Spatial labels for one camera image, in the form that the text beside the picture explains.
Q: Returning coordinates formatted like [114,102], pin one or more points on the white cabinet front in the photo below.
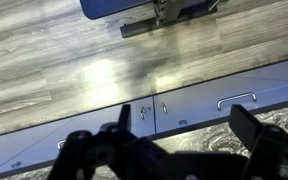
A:
[27,146]
[197,103]

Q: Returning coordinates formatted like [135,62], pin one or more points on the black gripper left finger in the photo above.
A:
[84,150]

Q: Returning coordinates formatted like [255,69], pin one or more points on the blue board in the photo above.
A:
[110,8]

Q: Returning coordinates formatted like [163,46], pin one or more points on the round cabinet lock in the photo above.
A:
[183,122]
[16,164]

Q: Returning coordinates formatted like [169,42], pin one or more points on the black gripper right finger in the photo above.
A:
[270,150]

